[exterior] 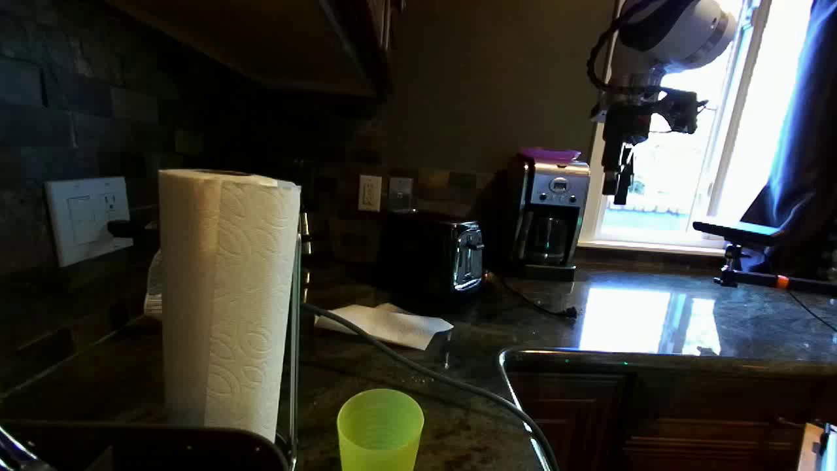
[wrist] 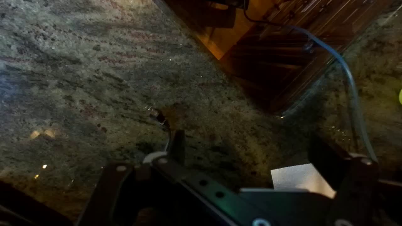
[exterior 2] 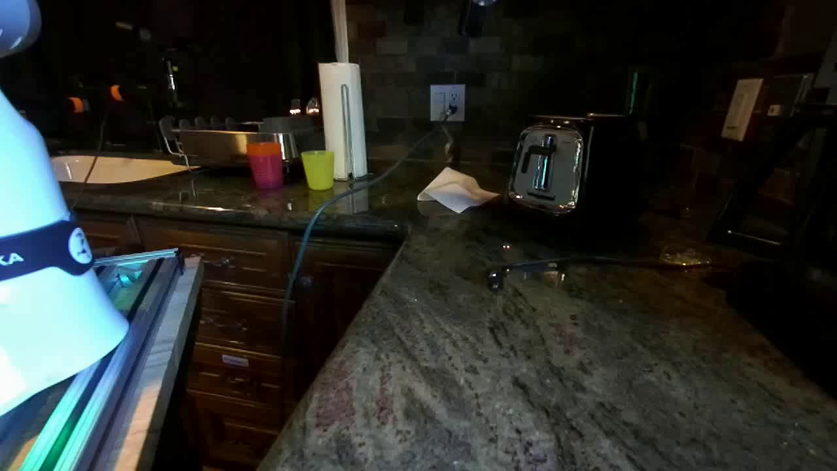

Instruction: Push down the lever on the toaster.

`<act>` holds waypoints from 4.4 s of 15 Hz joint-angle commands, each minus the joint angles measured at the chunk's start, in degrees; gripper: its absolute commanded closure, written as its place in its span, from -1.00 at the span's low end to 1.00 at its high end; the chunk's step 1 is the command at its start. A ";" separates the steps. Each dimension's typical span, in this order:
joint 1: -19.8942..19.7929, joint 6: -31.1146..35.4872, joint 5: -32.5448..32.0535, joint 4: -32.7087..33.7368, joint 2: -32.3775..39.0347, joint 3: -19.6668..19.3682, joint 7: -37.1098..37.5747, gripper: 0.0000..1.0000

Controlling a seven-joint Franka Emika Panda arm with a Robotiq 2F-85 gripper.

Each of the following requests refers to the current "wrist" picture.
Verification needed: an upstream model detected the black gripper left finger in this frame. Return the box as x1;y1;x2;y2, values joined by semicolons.
76;129;184;226

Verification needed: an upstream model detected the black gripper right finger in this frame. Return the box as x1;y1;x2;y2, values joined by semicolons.
307;135;402;226

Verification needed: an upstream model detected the white paper napkin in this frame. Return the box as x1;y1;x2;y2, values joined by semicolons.
270;163;335;198

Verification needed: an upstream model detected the blue cable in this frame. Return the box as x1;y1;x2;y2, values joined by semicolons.
287;25;379;163

